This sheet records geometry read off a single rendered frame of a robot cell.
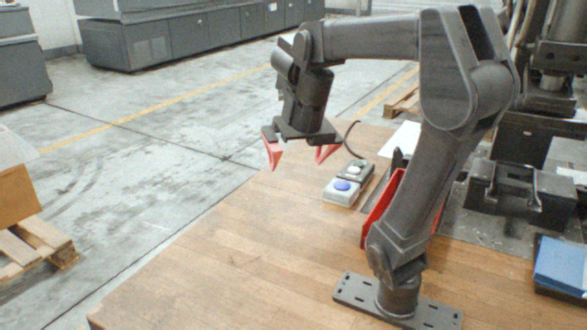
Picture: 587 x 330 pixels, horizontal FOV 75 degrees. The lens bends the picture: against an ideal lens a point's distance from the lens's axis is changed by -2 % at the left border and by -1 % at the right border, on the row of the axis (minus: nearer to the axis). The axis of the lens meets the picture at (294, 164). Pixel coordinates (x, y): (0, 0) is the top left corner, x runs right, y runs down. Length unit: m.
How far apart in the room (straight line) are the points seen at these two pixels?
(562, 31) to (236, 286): 0.72
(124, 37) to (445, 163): 5.21
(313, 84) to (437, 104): 0.25
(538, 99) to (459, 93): 0.44
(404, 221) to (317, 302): 0.22
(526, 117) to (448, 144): 0.42
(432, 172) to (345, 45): 0.21
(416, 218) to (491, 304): 0.26
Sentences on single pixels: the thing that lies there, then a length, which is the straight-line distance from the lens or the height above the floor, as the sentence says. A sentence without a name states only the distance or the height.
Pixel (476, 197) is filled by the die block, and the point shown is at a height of 0.94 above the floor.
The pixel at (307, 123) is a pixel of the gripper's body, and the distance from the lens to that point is 0.66.
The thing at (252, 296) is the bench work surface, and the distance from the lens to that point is 0.69.
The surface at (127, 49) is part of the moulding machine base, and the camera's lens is 5.53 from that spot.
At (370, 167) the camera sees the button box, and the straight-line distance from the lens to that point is 1.00.
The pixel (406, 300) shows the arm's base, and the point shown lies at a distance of 0.64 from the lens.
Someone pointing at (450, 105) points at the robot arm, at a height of 1.27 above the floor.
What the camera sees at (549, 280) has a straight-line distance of 0.78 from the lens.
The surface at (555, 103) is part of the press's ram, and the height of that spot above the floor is 1.17.
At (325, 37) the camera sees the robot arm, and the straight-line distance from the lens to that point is 0.57.
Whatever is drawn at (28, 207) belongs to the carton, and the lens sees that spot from 2.56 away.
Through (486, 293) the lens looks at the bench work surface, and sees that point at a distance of 0.77.
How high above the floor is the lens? 1.41
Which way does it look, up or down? 28 degrees down
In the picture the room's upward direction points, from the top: straight up
